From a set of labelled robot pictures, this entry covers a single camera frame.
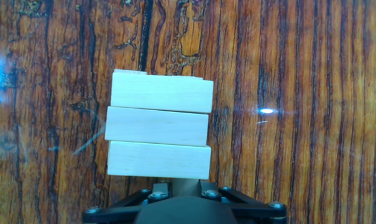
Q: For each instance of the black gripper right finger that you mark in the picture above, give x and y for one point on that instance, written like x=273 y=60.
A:
x=256 y=213

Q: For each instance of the light wooden Jenga block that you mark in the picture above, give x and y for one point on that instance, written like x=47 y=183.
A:
x=185 y=187
x=161 y=92
x=156 y=126
x=189 y=77
x=159 y=160
x=130 y=71

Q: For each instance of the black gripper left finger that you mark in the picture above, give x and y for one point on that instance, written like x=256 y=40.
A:
x=113 y=213

